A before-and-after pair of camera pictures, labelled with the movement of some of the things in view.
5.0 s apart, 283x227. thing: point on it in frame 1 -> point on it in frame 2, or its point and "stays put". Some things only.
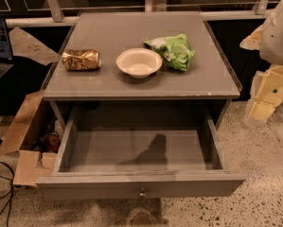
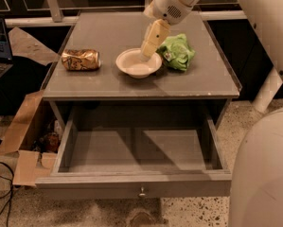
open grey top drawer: [132, 152] stays put
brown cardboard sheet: [26, 45] stays put
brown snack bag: [81, 60] stays put
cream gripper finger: [275, 85] -> [163, 5]
